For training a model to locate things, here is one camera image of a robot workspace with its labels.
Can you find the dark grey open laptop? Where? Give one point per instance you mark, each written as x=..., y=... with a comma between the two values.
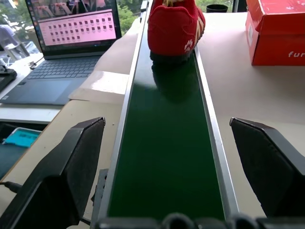
x=59, y=55

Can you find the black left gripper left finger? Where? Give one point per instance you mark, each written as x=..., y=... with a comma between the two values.
x=71, y=171

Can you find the black round container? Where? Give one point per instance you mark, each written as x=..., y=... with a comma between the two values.
x=217, y=8

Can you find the red cardboard shoebox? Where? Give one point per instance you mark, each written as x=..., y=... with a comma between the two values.
x=276, y=32

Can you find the black metal conveyor bracket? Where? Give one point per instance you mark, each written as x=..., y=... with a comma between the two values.
x=100, y=188

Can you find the red sneaker with paw print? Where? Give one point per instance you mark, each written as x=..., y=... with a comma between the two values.
x=175, y=29

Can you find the teal box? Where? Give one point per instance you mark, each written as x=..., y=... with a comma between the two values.
x=22, y=138

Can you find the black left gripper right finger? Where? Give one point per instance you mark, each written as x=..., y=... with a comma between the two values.
x=267, y=171

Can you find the green conveyor belt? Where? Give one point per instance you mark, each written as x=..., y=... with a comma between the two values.
x=166, y=143

